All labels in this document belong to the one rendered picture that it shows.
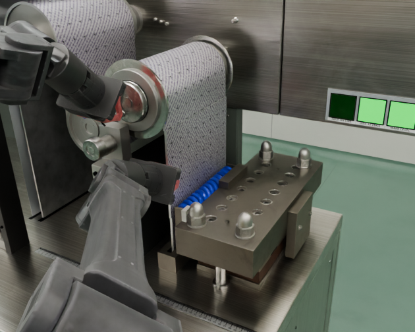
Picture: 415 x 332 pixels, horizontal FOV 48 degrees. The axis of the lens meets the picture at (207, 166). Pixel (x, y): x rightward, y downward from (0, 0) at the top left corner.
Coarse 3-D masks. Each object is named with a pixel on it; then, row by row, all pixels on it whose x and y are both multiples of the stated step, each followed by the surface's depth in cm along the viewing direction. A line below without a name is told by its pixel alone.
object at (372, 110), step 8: (360, 104) 96; (368, 104) 95; (376, 104) 94; (384, 104) 93; (360, 112) 96; (368, 112) 95; (376, 112) 95; (360, 120) 97; (368, 120) 96; (376, 120) 95
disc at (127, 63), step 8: (120, 64) 82; (128, 64) 81; (136, 64) 80; (144, 64) 79; (112, 72) 83; (144, 72) 80; (152, 72) 79; (152, 80) 80; (160, 80) 79; (160, 88) 79; (160, 96) 80; (160, 104) 81; (168, 104) 80; (160, 112) 81; (168, 112) 81; (160, 120) 82; (152, 128) 84; (160, 128) 83; (136, 136) 87; (144, 136) 86
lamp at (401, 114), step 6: (396, 102) 92; (390, 108) 93; (396, 108) 92; (402, 108) 92; (408, 108) 91; (414, 108) 91; (390, 114) 93; (396, 114) 93; (402, 114) 92; (408, 114) 92; (414, 114) 91; (390, 120) 94; (396, 120) 93; (402, 120) 93; (408, 120) 92; (414, 120) 91; (402, 126) 93; (408, 126) 93
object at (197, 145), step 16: (208, 112) 96; (224, 112) 102; (176, 128) 86; (192, 128) 91; (208, 128) 97; (224, 128) 104; (176, 144) 87; (192, 144) 93; (208, 144) 99; (224, 144) 106; (176, 160) 88; (192, 160) 94; (208, 160) 100; (224, 160) 107; (192, 176) 95; (208, 176) 102; (176, 192) 91; (192, 192) 97
